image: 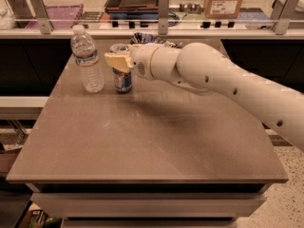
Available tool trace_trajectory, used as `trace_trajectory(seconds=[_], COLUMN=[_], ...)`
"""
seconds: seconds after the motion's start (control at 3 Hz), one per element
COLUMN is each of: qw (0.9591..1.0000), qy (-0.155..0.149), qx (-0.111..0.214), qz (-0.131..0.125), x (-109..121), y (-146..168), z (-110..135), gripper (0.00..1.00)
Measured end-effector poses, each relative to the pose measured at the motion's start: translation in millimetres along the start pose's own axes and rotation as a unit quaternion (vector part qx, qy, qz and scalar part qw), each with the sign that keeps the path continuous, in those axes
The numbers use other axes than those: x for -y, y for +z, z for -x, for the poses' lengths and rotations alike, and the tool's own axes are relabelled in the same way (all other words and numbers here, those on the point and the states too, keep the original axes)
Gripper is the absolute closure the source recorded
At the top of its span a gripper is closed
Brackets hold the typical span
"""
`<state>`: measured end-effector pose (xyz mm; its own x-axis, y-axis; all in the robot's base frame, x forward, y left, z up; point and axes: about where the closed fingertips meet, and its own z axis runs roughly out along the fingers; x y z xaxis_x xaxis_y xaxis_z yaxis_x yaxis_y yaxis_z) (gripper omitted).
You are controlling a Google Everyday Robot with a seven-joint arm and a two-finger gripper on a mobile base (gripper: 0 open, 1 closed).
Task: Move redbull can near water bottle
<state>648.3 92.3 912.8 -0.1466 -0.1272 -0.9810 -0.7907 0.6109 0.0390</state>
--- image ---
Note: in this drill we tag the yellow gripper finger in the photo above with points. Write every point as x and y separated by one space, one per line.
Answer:
121 62

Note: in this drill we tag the white drawer under table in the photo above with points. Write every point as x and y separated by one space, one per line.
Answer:
149 205

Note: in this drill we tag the purple plastic tray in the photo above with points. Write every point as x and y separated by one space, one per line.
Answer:
64 17

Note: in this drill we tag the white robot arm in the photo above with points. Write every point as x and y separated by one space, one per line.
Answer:
198 67

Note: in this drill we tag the blue silver redbull can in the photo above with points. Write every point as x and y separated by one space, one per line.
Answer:
122 80

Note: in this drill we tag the cardboard box with label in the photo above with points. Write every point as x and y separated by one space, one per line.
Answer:
215 9

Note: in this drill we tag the middle metal glass bracket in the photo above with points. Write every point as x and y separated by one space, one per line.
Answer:
163 17

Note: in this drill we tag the dark metal tray stack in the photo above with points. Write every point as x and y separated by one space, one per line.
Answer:
132 9

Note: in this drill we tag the clear plastic water bottle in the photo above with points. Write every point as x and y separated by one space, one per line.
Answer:
87 59

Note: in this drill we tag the left metal glass bracket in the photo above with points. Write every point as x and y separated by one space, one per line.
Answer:
45 26

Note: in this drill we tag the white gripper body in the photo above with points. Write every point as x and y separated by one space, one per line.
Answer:
142 61

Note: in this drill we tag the crumpled blue chip bag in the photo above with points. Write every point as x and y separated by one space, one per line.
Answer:
144 38

